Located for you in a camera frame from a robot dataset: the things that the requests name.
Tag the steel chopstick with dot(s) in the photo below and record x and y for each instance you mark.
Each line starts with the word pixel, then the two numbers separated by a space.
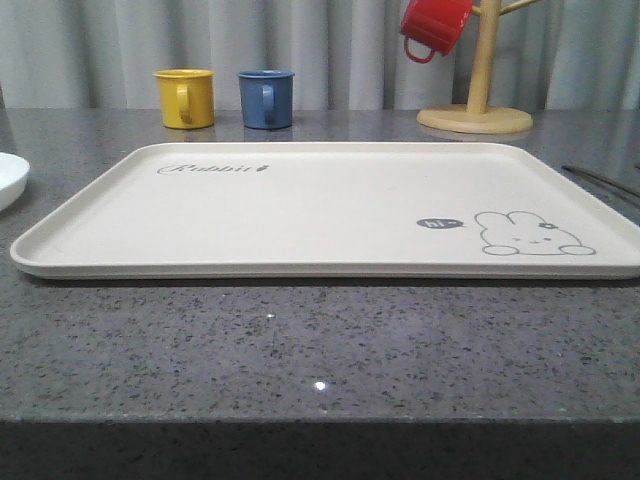
pixel 624 190

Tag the white round plate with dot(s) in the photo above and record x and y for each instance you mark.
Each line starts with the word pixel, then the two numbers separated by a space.
pixel 14 172

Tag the cream rabbit serving tray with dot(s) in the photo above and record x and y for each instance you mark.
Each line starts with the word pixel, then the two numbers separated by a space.
pixel 188 210

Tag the blue enamel mug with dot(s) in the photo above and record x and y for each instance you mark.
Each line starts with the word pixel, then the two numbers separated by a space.
pixel 266 98

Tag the yellow enamel mug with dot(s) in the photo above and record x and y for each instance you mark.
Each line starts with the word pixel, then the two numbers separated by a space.
pixel 186 98

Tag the wooden mug tree stand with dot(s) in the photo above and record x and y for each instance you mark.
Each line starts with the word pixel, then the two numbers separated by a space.
pixel 477 116

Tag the red enamel mug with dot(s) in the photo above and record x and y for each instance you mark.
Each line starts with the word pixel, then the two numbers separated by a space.
pixel 436 24

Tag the grey curtain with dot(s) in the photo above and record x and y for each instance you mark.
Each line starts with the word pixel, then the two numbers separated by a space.
pixel 575 55

